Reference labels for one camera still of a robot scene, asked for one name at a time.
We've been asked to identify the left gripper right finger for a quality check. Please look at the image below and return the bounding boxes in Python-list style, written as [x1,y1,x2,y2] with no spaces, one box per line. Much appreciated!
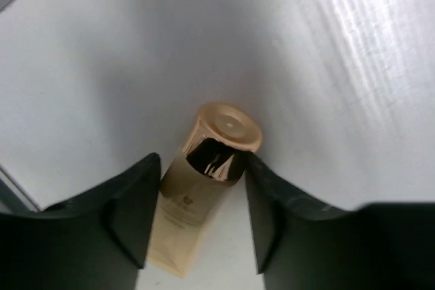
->
[245,154,434,289]

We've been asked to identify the gold foundation tube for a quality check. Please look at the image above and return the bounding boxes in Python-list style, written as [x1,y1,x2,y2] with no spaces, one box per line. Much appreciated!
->
[147,102,262,277]

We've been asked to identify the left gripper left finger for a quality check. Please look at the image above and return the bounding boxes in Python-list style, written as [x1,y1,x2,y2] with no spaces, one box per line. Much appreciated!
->
[1,153,160,289]

